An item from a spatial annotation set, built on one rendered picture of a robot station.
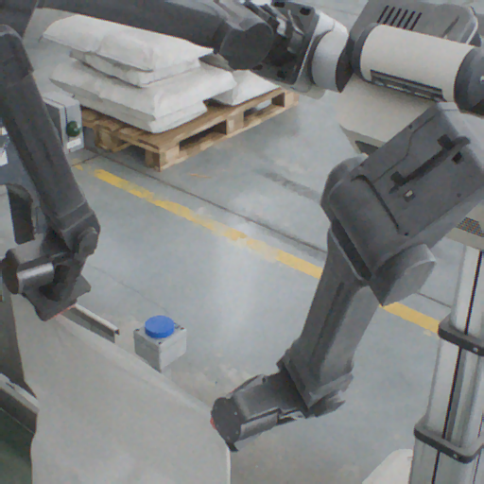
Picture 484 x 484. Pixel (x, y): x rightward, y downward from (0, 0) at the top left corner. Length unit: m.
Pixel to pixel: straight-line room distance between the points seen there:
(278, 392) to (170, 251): 2.56
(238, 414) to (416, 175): 0.45
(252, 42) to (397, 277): 0.61
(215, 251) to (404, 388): 1.09
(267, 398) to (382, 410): 1.81
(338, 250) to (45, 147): 0.52
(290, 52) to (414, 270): 0.68
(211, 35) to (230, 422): 0.52
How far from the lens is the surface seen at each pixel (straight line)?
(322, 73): 1.30
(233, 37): 1.17
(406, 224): 0.64
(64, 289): 1.34
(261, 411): 1.00
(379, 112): 1.25
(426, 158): 0.65
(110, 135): 4.41
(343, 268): 0.72
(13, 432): 2.21
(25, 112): 1.06
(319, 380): 0.95
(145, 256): 3.53
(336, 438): 2.70
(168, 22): 1.12
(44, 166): 1.14
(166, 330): 1.69
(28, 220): 1.52
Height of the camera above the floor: 1.87
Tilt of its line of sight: 31 degrees down
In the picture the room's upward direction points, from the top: 1 degrees clockwise
